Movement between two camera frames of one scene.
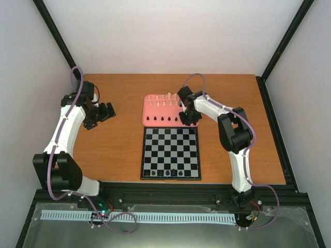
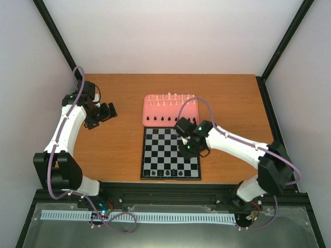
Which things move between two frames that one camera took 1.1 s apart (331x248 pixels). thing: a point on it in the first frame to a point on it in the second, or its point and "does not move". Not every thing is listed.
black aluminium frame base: [181, 215] does not move
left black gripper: [89, 123] does not move
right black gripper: [187, 122] to [186, 154]
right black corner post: [298, 17] does not move
